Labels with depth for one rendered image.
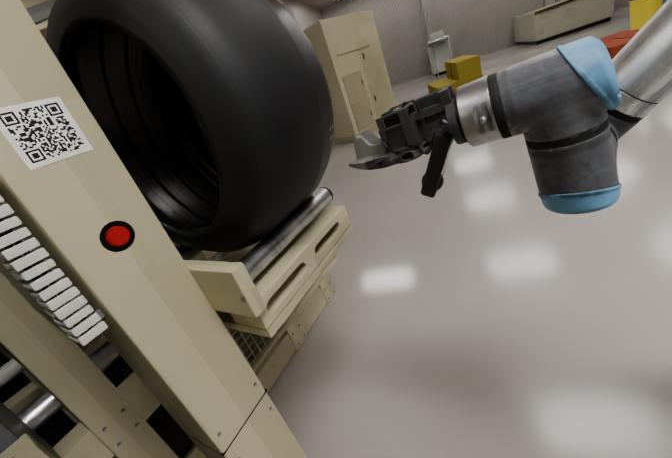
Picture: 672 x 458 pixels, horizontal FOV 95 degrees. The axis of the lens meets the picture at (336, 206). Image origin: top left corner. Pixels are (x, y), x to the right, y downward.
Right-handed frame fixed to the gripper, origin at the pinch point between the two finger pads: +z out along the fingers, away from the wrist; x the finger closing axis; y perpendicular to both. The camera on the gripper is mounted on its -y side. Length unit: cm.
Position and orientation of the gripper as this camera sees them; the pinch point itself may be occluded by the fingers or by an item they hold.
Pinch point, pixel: (357, 166)
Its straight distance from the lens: 59.1
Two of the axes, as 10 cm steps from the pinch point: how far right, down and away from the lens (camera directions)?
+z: -7.8, 1.8, 5.9
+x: -4.5, 4.9, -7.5
